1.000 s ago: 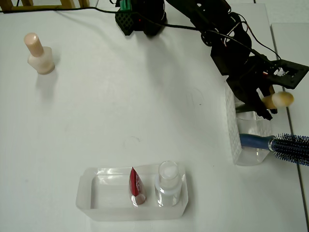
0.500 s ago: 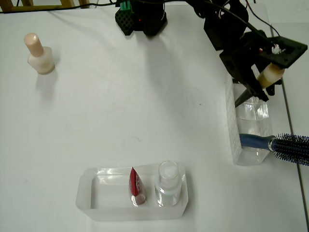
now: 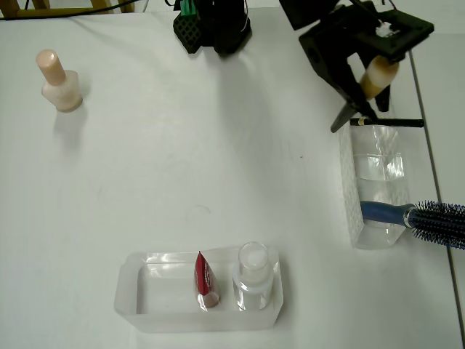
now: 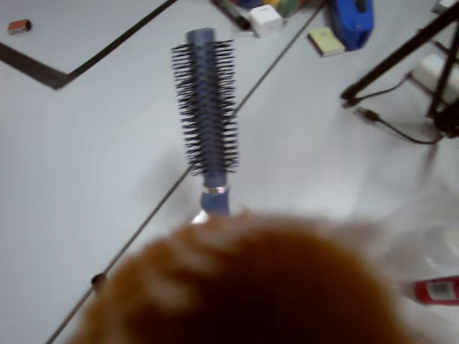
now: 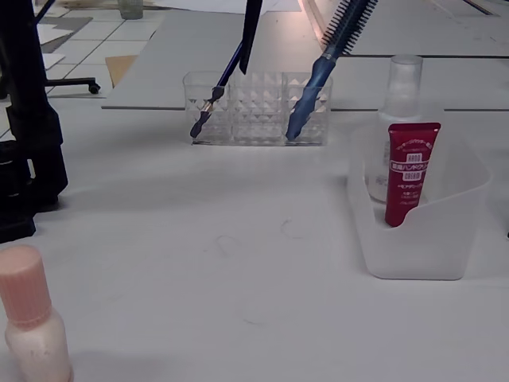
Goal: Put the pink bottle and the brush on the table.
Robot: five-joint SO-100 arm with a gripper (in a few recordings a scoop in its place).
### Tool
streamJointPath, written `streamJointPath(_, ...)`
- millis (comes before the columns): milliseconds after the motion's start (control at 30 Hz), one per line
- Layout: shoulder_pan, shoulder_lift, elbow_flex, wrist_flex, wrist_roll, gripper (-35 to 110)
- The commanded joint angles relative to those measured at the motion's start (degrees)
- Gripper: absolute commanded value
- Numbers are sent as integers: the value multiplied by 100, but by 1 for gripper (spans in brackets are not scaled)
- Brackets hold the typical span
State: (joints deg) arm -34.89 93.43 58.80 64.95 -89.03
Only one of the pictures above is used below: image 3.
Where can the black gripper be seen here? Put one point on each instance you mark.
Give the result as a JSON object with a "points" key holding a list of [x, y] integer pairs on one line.
{"points": [[328, 62]]}

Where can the makeup brush gold ferrule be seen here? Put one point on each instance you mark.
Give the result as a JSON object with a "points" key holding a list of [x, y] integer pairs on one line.
{"points": [[381, 72]]}

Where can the pink bottle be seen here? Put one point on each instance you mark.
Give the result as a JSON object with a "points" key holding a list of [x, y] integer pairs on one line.
{"points": [[61, 91]]}

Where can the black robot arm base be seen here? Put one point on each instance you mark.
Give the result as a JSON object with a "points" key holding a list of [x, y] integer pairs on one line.
{"points": [[225, 32]]}

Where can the clear bottle white cap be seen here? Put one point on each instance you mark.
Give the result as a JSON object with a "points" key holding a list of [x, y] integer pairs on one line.
{"points": [[252, 269]]}

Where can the black eyeliner pencil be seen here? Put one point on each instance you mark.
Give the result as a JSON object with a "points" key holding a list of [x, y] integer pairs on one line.
{"points": [[399, 122]]}

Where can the clear acrylic organizer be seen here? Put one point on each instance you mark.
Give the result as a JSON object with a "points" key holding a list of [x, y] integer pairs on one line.
{"points": [[348, 189]]}

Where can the blue round hairbrush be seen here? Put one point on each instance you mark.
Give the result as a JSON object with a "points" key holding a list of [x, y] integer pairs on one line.
{"points": [[385, 212]]}

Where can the red cream tube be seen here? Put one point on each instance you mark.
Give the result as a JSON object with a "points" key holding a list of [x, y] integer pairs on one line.
{"points": [[201, 276]]}

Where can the translucent white plastic bin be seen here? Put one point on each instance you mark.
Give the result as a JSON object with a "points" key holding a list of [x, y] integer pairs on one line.
{"points": [[203, 321]]}

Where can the wooden chair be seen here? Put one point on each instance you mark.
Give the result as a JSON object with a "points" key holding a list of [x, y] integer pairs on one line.
{"points": [[54, 14]]}

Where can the black wrist camera board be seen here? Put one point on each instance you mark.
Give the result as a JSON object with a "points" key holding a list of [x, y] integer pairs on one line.
{"points": [[407, 32]]}

